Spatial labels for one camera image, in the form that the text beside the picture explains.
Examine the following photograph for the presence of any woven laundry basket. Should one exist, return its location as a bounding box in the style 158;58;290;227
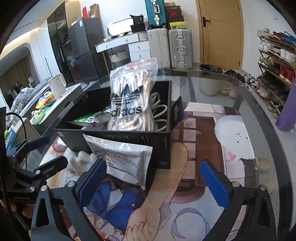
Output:
110;50;131;69

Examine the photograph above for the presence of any white plush toy blue ear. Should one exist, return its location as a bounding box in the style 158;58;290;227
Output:
63;148;97;176

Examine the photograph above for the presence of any white suitcase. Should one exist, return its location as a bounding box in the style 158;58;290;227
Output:
147;28;171;69

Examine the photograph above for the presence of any white charging cable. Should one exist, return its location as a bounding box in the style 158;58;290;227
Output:
147;92;168;132

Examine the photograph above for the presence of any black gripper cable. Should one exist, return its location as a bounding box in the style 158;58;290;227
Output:
5;112;28;170

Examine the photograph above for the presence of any black glass cabinet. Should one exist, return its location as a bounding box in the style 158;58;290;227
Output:
47;3;81;86

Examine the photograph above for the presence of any wooden door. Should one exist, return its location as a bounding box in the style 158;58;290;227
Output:
196;0;244;70

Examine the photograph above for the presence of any stack of shoe boxes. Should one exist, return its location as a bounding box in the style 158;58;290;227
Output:
165;3;187;29

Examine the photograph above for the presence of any white electric kettle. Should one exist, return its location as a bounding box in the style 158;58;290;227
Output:
48;73;67;99

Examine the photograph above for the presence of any white drawer desk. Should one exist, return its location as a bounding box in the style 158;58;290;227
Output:
95;31;151;62

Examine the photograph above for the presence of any purple bag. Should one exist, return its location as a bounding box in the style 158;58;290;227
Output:
275;79;296;132

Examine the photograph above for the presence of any silver suitcase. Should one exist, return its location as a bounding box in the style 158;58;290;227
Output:
168;28;193;70

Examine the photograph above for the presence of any green medicine sachet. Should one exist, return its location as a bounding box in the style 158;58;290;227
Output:
69;111;110;126

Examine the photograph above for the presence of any teal suitcase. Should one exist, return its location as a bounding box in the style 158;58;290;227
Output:
145;0;168;28

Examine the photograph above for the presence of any black refrigerator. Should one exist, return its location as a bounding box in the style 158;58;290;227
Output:
68;18;109;83

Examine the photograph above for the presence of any adidas zip bag of laces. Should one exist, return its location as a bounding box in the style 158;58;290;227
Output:
107;58;158;132

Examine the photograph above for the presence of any left hand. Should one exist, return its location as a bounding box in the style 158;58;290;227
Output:
10;202;35;218

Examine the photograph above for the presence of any black storage box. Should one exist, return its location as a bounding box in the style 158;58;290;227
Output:
54;80;173;169

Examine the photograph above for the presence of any shoe rack with shoes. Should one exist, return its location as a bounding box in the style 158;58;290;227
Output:
250;28;295;118

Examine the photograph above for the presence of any white printed pouch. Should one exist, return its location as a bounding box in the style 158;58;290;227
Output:
83;135;153;190

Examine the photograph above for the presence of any black bag on desk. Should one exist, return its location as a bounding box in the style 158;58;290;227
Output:
130;15;145;33

